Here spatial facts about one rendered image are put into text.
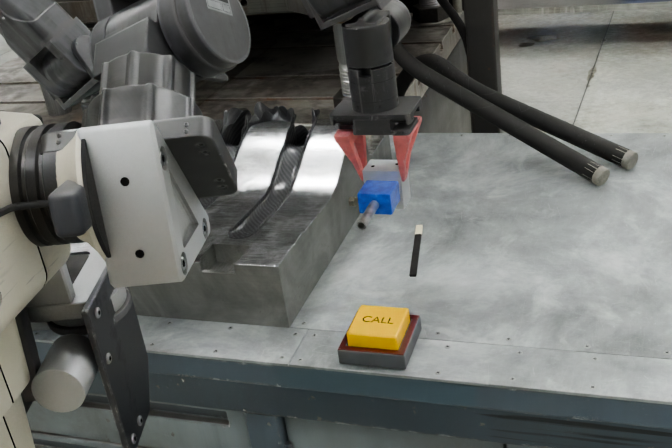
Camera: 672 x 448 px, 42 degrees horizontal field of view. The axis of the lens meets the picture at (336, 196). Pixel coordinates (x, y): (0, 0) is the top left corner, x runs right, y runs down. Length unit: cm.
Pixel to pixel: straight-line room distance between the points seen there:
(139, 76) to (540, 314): 62
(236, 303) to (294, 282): 8
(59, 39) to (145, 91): 45
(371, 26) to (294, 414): 50
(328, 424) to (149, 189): 65
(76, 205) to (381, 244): 75
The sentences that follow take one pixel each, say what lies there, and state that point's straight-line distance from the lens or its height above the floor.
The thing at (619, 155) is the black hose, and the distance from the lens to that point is 142.
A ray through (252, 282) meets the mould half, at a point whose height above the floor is 86.
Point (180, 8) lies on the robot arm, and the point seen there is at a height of 127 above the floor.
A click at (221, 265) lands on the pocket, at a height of 86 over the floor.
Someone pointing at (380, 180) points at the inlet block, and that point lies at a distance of 109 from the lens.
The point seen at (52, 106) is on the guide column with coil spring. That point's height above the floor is 81.
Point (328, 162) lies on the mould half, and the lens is 126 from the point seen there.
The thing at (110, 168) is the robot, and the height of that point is 120.
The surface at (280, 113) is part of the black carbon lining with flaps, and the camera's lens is 137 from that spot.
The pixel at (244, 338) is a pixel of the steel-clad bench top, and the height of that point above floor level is 80.
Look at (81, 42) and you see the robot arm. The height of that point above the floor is 117.
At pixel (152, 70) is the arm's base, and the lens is 63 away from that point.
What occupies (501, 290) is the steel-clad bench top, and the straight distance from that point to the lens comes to 112.
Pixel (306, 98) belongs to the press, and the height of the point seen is 78.
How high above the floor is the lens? 140
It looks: 25 degrees down
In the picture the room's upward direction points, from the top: 8 degrees counter-clockwise
